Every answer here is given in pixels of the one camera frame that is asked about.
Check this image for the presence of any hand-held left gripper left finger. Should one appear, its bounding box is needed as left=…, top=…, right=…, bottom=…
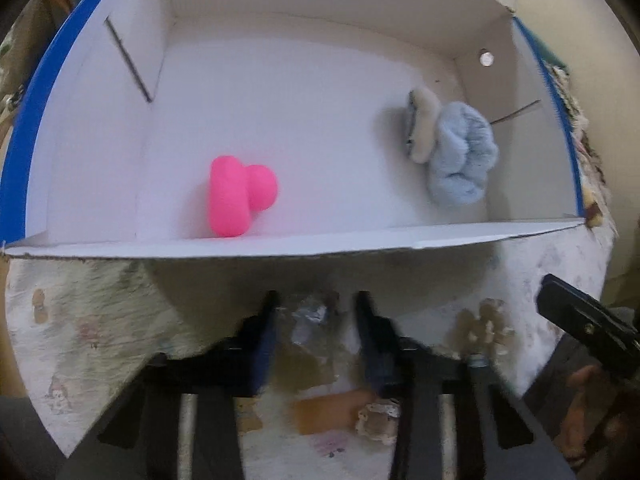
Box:
left=95, top=290, right=281, bottom=480

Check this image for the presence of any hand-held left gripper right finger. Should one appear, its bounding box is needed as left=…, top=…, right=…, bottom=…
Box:
left=352, top=290, right=551, bottom=480

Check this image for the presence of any clear plastic packet orange label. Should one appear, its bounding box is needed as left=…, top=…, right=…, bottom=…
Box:
left=275, top=290, right=401, bottom=445

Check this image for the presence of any white cardboard box blue tape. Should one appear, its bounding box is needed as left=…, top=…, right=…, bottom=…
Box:
left=0, top=0, right=588, bottom=261

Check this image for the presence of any person's right hand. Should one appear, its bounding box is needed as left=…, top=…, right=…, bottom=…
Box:
left=559, top=365, right=640, bottom=467

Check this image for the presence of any pink plush toy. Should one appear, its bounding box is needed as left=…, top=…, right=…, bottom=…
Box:
left=209, top=155, right=279, bottom=238

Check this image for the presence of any printed white bed sheet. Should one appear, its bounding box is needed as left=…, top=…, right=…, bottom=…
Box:
left=0, top=230, right=617, bottom=461

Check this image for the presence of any light blue fluffy scrunchie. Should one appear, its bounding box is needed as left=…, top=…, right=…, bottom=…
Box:
left=427, top=101, right=500, bottom=206

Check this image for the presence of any cream fluffy scrunchie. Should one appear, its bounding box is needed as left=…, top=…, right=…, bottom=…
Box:
left=404, top=87, right=442, bottom=163

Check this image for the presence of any crumpled printed duvet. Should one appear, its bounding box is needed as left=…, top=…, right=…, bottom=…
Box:
left=0, top=0, right=108, bottom=131

